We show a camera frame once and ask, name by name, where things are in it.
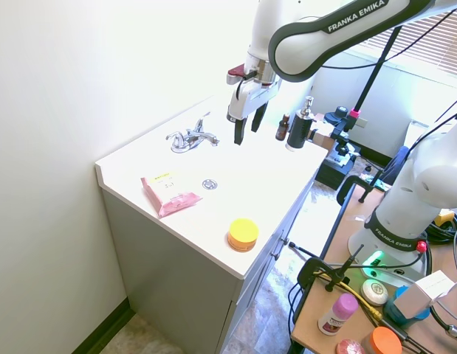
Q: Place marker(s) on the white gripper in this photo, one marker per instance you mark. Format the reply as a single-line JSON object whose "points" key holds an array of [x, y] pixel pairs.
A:
{"points": [[250, 96]]}

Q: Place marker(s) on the white Franka Panda arm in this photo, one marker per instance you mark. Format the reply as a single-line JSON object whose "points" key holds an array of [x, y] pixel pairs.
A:
{"points": [[398, 177]]}

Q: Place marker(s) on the small amber dropper bottle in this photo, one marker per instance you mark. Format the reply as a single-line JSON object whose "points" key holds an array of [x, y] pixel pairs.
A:
{"points": [[282, 127]]}

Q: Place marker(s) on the black soap dispenser bottle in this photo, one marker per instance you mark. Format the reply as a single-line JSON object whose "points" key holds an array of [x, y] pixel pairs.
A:
{"points": [[300, 127]]}

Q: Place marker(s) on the chrome sink drain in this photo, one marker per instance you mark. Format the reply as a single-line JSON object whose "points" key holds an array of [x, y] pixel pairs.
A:
{"points": [[209, 184]]}

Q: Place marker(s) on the pink wipes packet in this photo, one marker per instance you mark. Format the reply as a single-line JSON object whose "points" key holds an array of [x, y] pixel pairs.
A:
{"points": [[169, 195]]}

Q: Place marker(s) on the yellow lid orange jar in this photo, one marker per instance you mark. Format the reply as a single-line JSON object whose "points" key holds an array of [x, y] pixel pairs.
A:
{"points": [[243, 234]]}

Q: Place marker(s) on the black clamp on table corner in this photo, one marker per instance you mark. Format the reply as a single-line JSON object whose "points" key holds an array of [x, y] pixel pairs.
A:
{"points": [[361, 186]]}

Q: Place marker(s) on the grey vanity cabinet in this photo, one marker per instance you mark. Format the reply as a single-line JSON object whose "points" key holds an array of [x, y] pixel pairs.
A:
{"points": [[198, 280]]}

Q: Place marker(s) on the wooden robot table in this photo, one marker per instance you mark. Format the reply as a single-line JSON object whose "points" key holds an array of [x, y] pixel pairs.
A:
{"points": [[361, 280]]}

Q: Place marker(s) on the window blinds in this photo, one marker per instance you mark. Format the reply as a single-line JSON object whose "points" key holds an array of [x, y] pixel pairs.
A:
{"points": [[416, 33]]}

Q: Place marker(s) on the pink cap deodorant stick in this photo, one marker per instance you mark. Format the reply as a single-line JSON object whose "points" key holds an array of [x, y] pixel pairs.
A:
{"points": [[339, 313]]}

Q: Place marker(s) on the round white soap tin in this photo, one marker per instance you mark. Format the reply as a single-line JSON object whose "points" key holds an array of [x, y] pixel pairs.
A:
{"points": [[374, 292]]}

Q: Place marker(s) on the blue cup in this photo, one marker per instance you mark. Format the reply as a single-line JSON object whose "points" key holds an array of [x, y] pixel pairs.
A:
{"points": [[407, 309]]}

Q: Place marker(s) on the white cardboard box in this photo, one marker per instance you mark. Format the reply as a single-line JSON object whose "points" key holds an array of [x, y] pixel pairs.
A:
{"points": [[423, 295]]}

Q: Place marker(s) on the red wrist camera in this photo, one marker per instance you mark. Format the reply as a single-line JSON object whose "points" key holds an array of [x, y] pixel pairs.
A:
{"points": [[236, 74]]}

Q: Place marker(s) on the black camera on mount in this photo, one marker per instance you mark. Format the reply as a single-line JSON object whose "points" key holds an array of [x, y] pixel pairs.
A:
{"points": [[340, 127]]}

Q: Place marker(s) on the black camera stand pole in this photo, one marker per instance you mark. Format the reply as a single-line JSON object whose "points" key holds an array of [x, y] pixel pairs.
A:
{"points": [[376, 66]]}

